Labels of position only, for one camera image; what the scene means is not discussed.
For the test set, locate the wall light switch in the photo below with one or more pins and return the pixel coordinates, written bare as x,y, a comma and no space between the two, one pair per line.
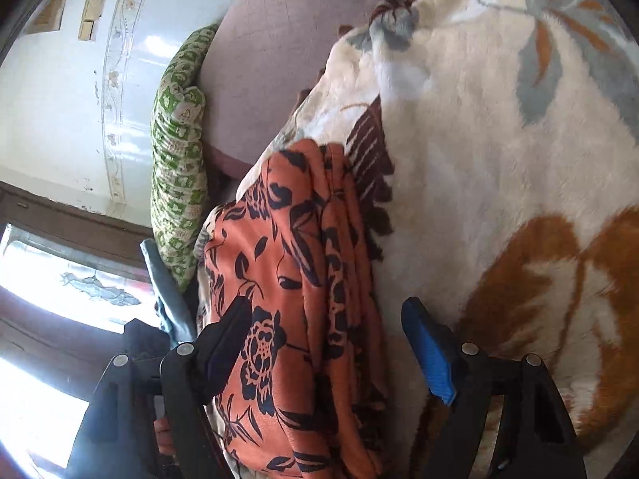
91,20

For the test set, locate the mauve cushion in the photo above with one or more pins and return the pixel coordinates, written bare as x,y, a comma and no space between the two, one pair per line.
279,35

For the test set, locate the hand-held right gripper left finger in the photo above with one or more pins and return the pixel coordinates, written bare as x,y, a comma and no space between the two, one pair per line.
219,354

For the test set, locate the grey blue cloth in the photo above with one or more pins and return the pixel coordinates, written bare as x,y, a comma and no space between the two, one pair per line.
167,284

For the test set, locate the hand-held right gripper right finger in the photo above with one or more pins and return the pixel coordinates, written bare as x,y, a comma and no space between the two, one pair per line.
430,354

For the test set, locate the white floral fleece blanket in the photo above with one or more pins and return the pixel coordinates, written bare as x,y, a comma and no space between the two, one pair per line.
474,134

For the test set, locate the orange floral garment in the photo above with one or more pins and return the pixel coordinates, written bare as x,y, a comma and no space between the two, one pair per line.
299,359

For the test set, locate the green patterned pillow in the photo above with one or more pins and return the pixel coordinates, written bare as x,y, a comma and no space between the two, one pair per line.
179,169

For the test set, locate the brown window frame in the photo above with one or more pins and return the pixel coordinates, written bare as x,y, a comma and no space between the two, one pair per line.
75,219

